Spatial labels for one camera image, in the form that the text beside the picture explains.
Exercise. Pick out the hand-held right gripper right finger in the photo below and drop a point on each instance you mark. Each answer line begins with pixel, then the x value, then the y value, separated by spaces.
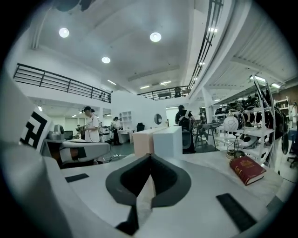
pixel 198 197

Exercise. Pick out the black head-worn camera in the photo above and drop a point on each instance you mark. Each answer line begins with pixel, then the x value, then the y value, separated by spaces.
pixel 67 4

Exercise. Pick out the white cubby bookshelf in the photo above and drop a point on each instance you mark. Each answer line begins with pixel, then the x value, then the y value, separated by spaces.
pixel 125 116

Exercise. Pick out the person's light blue shirt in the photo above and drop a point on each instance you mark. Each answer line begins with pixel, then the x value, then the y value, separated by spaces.
pixel 14 111

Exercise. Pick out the white box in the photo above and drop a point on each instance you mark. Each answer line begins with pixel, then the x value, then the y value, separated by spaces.
pixel 167 144

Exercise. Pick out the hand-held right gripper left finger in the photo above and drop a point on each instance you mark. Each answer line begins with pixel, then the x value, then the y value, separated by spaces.
pixel 97 193

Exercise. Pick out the white round appliance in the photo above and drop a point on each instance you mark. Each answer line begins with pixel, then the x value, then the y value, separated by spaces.
pixel 248 140

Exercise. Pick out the white metal shelf rack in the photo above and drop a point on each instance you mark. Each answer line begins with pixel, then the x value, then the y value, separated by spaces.
pixel 256 131

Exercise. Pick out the round ceiling light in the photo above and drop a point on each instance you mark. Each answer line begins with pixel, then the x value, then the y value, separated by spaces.
pixel 155 37
pixel 106 59
pixel 64 32

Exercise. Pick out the red hardcover book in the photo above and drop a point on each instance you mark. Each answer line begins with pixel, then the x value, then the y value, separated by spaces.
pixel 246 168

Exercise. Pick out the gold lamp with white globe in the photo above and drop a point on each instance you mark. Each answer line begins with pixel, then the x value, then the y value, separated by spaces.
pixel 230 124

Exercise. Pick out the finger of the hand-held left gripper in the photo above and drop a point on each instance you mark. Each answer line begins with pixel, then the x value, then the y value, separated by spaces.
pixel 79 156
pixel 88 146

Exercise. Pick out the black metal railing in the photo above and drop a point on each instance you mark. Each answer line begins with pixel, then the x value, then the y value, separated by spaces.
pixel 207 39
pixel 43 79

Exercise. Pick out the black office chair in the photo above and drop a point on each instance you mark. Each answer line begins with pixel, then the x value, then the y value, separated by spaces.
pixel 293 148
pixel 140 127

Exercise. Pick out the row of black bags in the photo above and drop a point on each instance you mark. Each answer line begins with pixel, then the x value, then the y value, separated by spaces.
pixel 250 102

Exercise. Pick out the pink box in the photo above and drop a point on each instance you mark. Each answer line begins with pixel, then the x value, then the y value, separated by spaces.
pixel 142 141

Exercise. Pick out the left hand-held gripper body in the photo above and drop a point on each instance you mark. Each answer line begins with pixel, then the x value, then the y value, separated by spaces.
pixel 35 130

